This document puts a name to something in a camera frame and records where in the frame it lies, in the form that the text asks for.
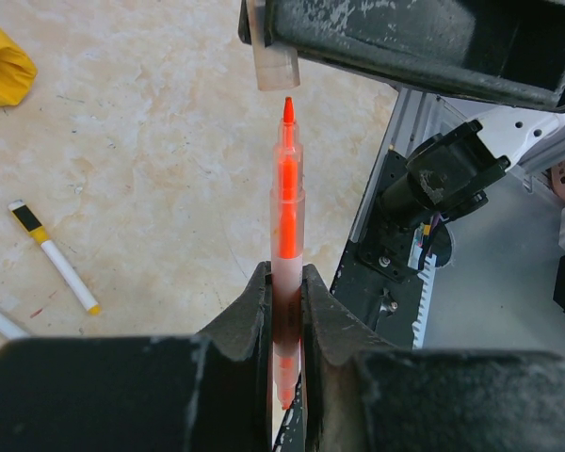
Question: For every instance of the white blue-end pen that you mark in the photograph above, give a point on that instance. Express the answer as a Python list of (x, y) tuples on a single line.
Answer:
[(10, 330)]

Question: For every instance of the orange pink highlighter pen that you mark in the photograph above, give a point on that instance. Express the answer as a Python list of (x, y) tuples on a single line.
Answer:
[(287, 220)]

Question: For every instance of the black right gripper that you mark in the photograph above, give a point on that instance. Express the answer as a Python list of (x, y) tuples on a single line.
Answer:
[(499, 52)]

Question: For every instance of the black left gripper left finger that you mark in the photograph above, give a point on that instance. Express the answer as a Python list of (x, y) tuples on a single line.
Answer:
[(209, 391)]

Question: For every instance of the yellow folded t-shirt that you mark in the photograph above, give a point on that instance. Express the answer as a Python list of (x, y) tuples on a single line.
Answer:
[(17, 72)]

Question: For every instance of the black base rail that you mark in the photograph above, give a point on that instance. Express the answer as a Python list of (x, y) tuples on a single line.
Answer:
[(377, 278)]

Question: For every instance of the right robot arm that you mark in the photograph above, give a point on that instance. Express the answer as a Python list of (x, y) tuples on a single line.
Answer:
[(510, 54)]

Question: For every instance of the small yellow pen cap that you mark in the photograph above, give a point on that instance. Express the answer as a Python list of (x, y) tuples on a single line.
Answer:
[(30, 223)]

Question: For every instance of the thin white yellow-end pen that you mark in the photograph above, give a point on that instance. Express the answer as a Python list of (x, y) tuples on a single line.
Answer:
[(71, 277)]

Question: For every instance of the clear pen cap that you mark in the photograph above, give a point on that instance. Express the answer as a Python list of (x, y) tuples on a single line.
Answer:
[(276, 64)]

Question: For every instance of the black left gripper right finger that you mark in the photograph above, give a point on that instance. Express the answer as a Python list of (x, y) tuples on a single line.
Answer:
[(361, 394)]

